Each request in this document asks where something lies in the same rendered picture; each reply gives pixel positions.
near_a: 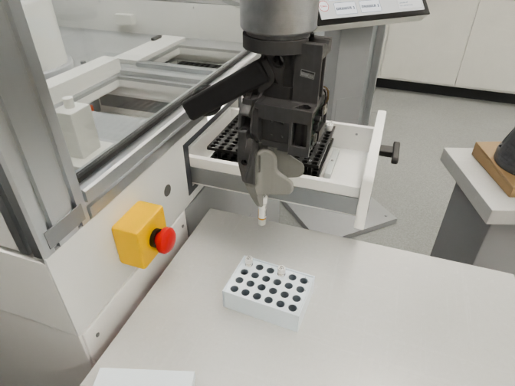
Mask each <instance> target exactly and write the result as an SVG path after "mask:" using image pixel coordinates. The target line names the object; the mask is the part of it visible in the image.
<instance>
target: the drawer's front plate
mask: <svg viewBox="0 0 515 386"><path fill-rule="evenodd" d="M385 115H386V111H383V110H378V113H377V117H376V123H375V127H374V130H373V134H372V140H371V144H370V147H369V154H368V157H367V160H366V167H365V170H364V174H363V177H362V185H361V189H360V193H359V201H358V205H357V210H356V218H355V222H354V226H353V227H354V228H356V229H360V230H364V226H365V222H366V215H367V211H368V207H369V200H370V196H371V192H372V186H373V182H374V178H375V173H376V165H377V161H378V157H379V149H380V144H381V140H382V132H383V128H384V123H385Z"/></svg>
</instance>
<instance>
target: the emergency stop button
mask: <svg viewBox="0 0 515 386"><path fill-rule="evenodd" d="M175 240H176V234H175V231H174V229H173V228H171V227H164V228H163V229H162V230H161V231H160V232H159V233H158V234H157V235H156V238H155V244H156V249H157V250H158V252H159V253H161V254H167V253H168V252H169V251H171V250H172V249H173V247H174V245H175Z"/></svg>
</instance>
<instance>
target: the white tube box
mask: <svg viewBox="0 0 515 386"><path fill-rule="evenodd" d="M245 257H246V256H245V255H244V257H243V258H242V260H241V262H240V263H239V264H238V266H237V268H236V269H235V271H234V272H233V274H232V275H231V278H230V279H229V281H228V282H227V284H226V285H225V287H224V289H223V290H222V297H223V306H224V307H226V308H229V309H232V310H234V311H237V312H241V313H244V314H246V315H248V316H252V317H254V318H257V319H261V320H263V321H265V322H269V323H272V324H275V325H278V326H280V327H283V328H285V329H289V330H292V331H294V332H298V331H299V328H300V325H301V323H302V321H303V317H304V315H305V312H306V310H307V307H308V305H309V302H310V299H311V296H312V294H313V287H314V280H315V276H312V275H310V274H306V273H302V272H299V271H296V270H292V269H289V268H286V267H285V268H286V269H285V275H284V276H283V277H280V276H278V273H277V268H278V267H279V266H278V265H276V264H273V263H268V262H266V261H263V260H259V259H255V258H253V263H252V267H246V263H245Z"/></svg>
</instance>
